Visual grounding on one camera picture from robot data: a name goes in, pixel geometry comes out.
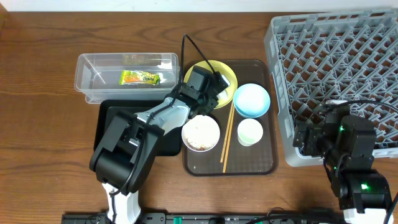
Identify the white pink rice bowl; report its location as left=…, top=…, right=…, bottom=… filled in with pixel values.
left=181, top=115, right=221, bottom=152

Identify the wooden chopstick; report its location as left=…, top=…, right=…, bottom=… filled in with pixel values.
left=222, top=108, right=235, bottom=173
left=220, top=101, right=234, bottom=163

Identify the yellow plate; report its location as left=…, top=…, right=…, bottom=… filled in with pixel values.
left=183, top=60, right=238, bottom=109

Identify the light blue bowl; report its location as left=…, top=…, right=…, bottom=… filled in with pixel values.
left=233, top=83, right=271, bottom=118

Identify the white cup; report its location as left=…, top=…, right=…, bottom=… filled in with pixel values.
left=237, top=119, right=264, bottom=147

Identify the green snack wrapper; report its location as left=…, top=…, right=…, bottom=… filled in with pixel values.
left=119, top=70, right=160, bottom=85

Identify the white tissue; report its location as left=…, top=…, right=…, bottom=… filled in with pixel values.
left=217, top=80, right=230, bottom=100

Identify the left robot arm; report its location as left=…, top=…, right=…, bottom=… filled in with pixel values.
left=89, top=83, right=228, bottom=223

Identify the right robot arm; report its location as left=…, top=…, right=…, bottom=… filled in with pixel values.
left=293, top=103, right=397, bottom=223

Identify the black waste tray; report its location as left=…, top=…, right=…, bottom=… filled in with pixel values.
left=93, top=100, right=182, bottom=156

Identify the clear plastic waste bin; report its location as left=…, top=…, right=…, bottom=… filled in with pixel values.
left=75, top=53, right=180, bottom=103

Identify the grey dishwasher rack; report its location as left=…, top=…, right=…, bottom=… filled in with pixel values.
left=264, top=9, right=397, bottom=167

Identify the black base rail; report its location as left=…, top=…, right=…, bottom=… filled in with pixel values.
left=60, top=213, right=330, bottom=224

